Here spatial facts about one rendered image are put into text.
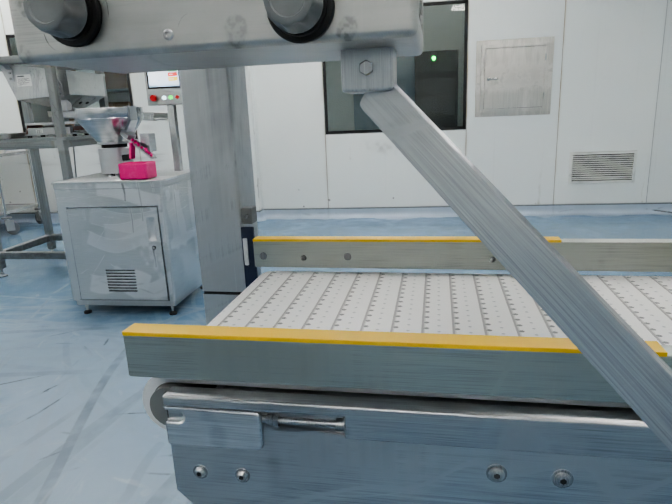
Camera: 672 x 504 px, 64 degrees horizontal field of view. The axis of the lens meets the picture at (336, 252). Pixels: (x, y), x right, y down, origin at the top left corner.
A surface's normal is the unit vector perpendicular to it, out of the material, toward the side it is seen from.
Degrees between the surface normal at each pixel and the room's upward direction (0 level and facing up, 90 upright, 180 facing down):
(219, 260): 90
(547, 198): 90
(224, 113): 90
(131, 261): 91
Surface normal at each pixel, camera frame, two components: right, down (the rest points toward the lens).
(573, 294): -0.69, 0.16
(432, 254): -0.18, 0.25
